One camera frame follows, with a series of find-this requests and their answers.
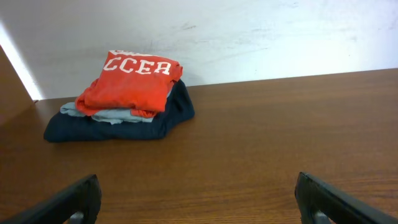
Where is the folded red soccer shirt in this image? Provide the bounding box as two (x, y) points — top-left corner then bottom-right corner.
(75, 50), (183, 118)

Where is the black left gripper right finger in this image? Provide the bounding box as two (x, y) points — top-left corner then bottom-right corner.
(295, 172), (397, 224)

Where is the folded light blue shirt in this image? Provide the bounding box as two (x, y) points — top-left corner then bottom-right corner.
(60, 86), (174, 125)

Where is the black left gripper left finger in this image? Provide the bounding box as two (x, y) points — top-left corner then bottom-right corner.
(1, 174), (102, 224)

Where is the folded navy blue shirt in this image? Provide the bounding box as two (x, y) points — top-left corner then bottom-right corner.
(44, 80), (195, 142)

